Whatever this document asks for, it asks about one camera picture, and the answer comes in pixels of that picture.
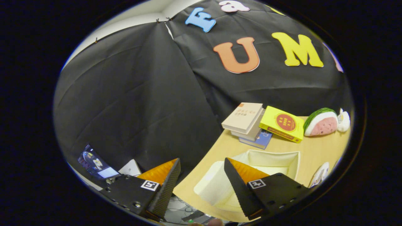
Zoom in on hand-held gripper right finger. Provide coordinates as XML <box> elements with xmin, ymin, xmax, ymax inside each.
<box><xmin>224</xmin><ymin>158</ymin><xmax>314</xmax><ymax>221</ymax></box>

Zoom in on yellow book red circle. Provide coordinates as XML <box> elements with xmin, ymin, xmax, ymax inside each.
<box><xmin>259</xmin><ymin>106</ymin><xmax>305</xmax><ymax>143</ymax></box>

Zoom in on watermelon slice plush toy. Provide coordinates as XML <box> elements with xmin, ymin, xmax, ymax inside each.
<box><xmin>303</xmin><ymin>108</ymin><xmax>339</xmax><ymax>137</ymax></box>

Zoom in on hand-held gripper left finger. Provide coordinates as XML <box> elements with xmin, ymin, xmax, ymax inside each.
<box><xmin>99</xmin><ymin>158</ymin><xmax>182</xmax><ymax>222</ymax></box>

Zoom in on cream fabric storage box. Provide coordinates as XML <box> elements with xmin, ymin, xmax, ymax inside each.
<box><xmin>194</xmin><ymin>149</ymin><xmax>301</xmax><ymax>214</ymax></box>

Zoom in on white canvas shoe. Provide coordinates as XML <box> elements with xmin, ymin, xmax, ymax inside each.
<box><xmin>309</xmin><ymin>162</ymin><xmax>329</xmax><ymax>188</ymax></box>

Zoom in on small white box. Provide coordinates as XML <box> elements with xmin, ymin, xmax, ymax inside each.
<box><xmin>119</xmin><ymin>159</ymin><xmax>142</xmax><ymax>176</ymax></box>

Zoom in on grey book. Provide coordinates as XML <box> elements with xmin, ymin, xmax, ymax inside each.
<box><xmin>231</xmin><ymin>108</ymin><xmax>266</xmax><ymax>141</ymax></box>

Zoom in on black cables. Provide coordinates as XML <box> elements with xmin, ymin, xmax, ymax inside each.
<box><xmin>166</xmin><ymin>195</ymin><xmax>217</xmax><ymax>225</ymax></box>

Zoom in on computer screen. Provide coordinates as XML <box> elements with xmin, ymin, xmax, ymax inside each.
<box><xmin>78</xmin><ymin>144</ymin><xmax>120</xmax><ymax>180</ymax></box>

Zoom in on white plush toy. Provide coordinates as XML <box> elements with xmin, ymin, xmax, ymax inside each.
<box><xmin>337</xmin><ymin>108</ymin><xmax>350</xmax><ymax>132</ymax></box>

